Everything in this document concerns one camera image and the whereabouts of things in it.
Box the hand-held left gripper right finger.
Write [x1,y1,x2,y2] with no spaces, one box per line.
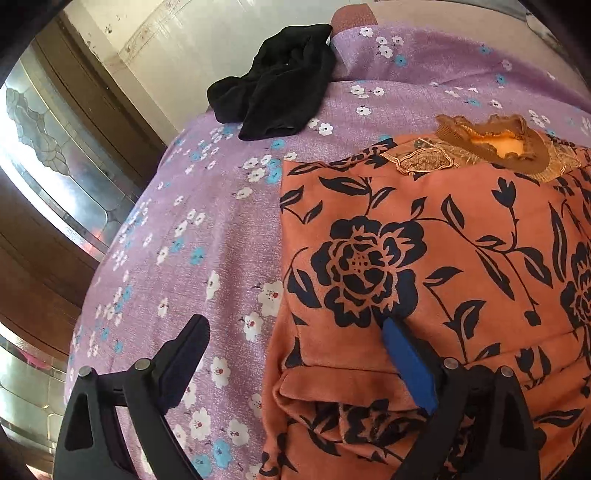
[379,318,541,480]

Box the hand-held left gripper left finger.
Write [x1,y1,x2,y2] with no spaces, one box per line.
[54,315,211,480]

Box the orange black floral garment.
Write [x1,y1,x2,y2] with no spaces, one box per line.
[259,113,591,480]

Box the purple floral bedsheet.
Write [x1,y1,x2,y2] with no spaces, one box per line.
[69,23,591,480]

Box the wooden stained glass door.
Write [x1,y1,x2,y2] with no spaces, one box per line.
[0,18,181,462]

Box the black cloth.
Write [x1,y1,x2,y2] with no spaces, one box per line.
[206,24,338,141]

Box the pink brown sofa bed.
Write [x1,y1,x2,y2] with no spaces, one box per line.
[330,4,377,29]

